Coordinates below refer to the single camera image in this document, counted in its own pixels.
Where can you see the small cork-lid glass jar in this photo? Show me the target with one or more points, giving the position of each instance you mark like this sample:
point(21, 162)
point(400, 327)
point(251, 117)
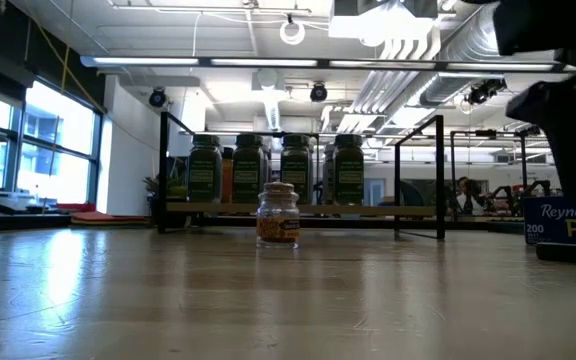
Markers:
point(278, 230)

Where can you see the ribbed silver air duct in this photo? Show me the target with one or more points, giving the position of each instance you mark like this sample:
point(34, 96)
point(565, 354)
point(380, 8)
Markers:
point(443, 90)

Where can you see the red plastic piece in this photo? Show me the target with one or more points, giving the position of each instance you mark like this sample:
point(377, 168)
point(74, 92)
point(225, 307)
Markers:
point(75, 206)

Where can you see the dark chair back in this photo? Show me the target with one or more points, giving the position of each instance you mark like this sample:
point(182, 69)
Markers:
point(410, 195)

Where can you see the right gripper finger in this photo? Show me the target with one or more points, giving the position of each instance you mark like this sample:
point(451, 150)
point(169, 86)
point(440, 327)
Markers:
point(568, 130)

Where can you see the blue Reynolds box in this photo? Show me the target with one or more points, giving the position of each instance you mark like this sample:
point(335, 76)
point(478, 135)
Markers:
point(553, 220)

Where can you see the potted succulent plant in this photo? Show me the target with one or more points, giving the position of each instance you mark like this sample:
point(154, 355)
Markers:
point(175, 187)

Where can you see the red notebook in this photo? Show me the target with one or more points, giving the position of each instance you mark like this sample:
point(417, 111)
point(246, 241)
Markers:
point(103, 218)

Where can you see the person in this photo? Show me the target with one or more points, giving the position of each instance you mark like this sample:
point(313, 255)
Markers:
point(468, 202)

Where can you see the black-lid orange spice jar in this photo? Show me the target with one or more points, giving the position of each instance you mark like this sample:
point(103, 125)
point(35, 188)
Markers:
point(227, 180)

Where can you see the wooden shelf with black frame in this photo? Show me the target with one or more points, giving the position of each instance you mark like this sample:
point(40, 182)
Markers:
point(368, 210)

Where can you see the green-lid oregano spice jar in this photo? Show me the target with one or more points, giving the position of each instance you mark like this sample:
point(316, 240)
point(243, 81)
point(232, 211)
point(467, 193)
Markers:
point(248, 175)
point(204, 175)
point(298, 165)
point(348, 175)

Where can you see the black round ceiling speaker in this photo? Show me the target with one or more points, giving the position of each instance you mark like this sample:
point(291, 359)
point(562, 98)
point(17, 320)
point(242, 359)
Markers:
point(157, 98)
point(318, 93)

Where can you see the black background metal frame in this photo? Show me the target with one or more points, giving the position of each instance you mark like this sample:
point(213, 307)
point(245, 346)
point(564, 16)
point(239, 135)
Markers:
point(488, 133)

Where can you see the black background robot arm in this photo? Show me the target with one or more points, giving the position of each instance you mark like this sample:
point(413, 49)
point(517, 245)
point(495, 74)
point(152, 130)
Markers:
point(533, 189)

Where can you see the large silver air duct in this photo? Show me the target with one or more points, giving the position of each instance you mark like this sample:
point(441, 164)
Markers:
point(468, 40)

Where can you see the black track spotlight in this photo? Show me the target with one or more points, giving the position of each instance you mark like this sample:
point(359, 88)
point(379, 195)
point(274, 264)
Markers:
point(485, 91)

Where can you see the window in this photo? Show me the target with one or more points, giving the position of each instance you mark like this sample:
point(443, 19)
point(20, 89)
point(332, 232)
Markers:
point(58, 150)

